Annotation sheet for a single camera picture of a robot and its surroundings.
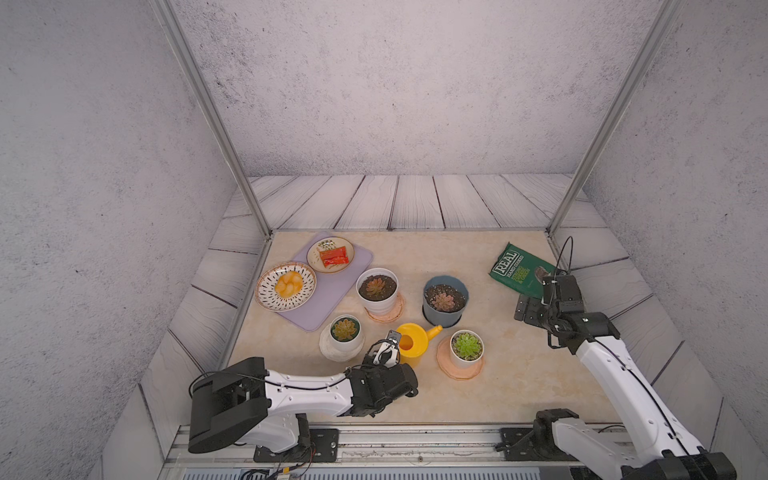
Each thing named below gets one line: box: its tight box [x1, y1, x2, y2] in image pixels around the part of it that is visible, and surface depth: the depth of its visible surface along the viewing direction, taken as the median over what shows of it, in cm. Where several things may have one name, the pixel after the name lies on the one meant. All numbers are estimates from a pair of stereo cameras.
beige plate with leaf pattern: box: [306, 236, 355, 274], surface depth 113 cm
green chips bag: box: [489, 242, 557, 299], surface depth 107 cm
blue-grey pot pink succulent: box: [422, 275, 469, 328], surface depth 93 cm
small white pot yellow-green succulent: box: [328, 314, 362, 352], surface depth 87 cm
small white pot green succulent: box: [449, 329, 485, 369], surface depth 81 cm
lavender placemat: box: [276, 231, 374, 332], surface depth 103 cm
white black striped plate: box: [255, 262, 317, 313], surface depth 104 cm
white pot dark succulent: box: [355, 267, 399, 316], surface depth 95 cm
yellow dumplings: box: [274, 271, 303, 299], surface depth 103 cm
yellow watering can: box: [396, 322, 443, 367], surface depth 81 cm
